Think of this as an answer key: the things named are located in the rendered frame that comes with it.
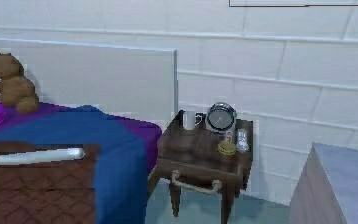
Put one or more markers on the small red white can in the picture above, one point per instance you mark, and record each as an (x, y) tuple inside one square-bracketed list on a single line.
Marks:
[(229, 136)]

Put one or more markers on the white mug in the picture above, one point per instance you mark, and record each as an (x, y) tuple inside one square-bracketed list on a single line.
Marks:
[(189, 119)]

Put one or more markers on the round grey alarm clock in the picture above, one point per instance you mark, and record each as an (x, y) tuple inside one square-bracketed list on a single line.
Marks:
[(220, 117)]

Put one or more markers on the dark brown bedside table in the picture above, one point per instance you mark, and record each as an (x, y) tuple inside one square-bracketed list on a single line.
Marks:
[(197, 156)]

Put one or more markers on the small yellow round tin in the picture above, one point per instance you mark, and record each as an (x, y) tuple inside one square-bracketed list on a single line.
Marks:
[(227, 148)]

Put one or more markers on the bed with blue purple cover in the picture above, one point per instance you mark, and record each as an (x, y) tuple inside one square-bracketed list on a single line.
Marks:
[(120, 143)]

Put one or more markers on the clear glass bottle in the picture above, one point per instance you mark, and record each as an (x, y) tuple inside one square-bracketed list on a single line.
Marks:
[(242, 140)]

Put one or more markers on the silver baseball bat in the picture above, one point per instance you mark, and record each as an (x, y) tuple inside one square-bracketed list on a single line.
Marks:
[(37, 156)]

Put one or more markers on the brown quilted blanket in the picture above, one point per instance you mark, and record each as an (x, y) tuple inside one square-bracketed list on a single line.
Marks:
[(40, 190)]

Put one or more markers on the brown teddy bear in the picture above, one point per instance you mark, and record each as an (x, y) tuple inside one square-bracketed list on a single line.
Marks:
[(13, 86)]

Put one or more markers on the grey wooden cabinet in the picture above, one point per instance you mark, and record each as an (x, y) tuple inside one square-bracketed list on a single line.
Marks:
[(337, 186)]

